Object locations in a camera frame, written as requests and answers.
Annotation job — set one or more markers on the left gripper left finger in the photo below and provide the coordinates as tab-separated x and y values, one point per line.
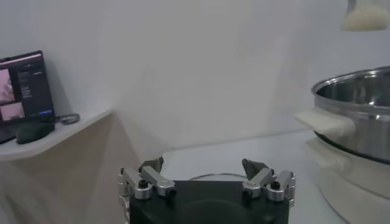
158	179

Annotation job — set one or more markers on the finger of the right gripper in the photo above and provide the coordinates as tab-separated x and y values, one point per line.
352	4

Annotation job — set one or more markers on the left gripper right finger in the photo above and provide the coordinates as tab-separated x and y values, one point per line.
259	179

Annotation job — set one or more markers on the white steamed baozi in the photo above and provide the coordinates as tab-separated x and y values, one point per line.
365	18

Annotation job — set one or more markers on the stainless steel steamer pot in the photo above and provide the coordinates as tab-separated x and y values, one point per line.
365	134

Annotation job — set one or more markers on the white side table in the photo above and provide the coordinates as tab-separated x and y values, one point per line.
73	131

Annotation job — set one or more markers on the cream electric cooker base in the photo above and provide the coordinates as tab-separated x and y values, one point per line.
359	188

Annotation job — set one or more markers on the round grey disc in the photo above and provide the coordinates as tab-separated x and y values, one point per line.
69	118

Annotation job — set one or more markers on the black computer mouse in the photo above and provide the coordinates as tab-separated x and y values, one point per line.
33	132

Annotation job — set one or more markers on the black laptop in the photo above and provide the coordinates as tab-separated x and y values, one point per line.
30	88

